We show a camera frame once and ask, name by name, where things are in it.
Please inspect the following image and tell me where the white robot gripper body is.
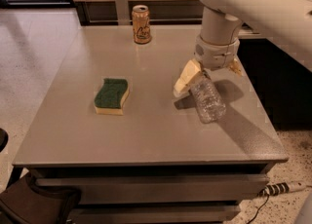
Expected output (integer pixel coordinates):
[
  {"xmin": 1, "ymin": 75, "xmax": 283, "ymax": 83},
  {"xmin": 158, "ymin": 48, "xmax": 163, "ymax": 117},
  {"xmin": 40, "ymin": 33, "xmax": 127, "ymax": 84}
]
[{"xmin": 194, "ymin": 35, "xmax": 240, "ymax": 70}]

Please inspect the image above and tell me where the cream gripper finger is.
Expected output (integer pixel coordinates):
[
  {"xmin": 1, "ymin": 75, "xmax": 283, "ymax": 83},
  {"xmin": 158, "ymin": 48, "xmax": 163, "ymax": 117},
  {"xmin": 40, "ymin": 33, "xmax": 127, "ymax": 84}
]
[
  {"xmin": 227, "ymin": 57, "xmax": 242, "ymax": 76},
  {"xmin": 174, "ymin": 58, "xmax": 203, "ymax": 97}
]

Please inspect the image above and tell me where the clear plastic water bottle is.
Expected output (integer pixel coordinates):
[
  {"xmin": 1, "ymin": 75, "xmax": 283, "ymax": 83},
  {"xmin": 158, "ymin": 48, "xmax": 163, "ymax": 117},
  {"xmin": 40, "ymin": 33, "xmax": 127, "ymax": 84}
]
[{"xmin": 190, "ymin": 73, "xmax": 226, "ymax": 124}]

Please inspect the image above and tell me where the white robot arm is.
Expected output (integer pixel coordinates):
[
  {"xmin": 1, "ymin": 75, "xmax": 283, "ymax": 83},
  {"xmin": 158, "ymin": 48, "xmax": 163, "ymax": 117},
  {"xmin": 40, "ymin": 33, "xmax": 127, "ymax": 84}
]
[{"xmin": 174, "ymin": 0, "xmax": 312, "ymax": 97}]

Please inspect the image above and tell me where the green and yellow sponge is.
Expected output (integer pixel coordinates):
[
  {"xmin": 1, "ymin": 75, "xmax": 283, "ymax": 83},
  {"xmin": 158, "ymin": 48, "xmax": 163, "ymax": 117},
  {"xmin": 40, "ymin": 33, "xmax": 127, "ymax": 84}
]
[{"xmin": 94, "ymin": 78, "xmax": 130, "ymax": 116}]

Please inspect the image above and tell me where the gold soda can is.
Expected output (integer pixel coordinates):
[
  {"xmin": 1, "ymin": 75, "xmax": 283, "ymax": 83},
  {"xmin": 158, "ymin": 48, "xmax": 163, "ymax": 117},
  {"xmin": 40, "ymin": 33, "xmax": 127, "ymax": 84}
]
[{"xmin": 132, "ymin": 5, "xmax": 151, "ymax": 44}]

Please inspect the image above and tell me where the grey table with drawers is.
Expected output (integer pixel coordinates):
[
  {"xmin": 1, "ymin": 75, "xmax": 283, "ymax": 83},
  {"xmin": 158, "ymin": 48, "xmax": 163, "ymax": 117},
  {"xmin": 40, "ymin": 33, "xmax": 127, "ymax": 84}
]
[{"xmin": 14, "ymin": 26, "xmax": 287, "ymax": 224}]

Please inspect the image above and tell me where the white power strip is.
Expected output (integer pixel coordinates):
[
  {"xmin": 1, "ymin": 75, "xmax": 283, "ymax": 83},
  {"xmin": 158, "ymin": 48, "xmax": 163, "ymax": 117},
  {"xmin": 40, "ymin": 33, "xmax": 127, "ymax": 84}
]
[{"xmin": 257, "ymin": 181, "xmax": 307, "ymax": 197}]

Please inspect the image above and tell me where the black round object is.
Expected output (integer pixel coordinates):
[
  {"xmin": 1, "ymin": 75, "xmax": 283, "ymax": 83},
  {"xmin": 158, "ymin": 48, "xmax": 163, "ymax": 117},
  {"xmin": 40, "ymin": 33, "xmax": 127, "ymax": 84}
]
[{"xmin": 0, "ymin": 129, "xmax": 9, "ymax": 152}]

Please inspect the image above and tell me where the dark chair seat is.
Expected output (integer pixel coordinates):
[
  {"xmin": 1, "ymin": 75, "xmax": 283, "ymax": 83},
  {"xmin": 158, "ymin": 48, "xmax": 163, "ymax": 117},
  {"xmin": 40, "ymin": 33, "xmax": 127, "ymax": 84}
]
[{"xmin": 0, "ymin": 173, "xmax": 81, "ymax": 224}]

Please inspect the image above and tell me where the left metal wall bracket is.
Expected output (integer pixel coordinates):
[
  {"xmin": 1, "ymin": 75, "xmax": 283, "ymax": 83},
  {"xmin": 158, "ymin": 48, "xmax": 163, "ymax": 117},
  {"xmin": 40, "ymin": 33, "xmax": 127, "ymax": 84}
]
[{"xmin": 114, "ymin": 0, "xmax": 130, "ymax": 25}]

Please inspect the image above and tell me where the black power cable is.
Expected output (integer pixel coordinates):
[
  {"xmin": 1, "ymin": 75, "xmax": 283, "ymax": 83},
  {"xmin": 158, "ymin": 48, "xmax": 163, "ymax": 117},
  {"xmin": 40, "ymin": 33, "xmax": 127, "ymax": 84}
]
[{"xmin": 245, "ymin": 194, "xmax": 271, "ymax": 224}]

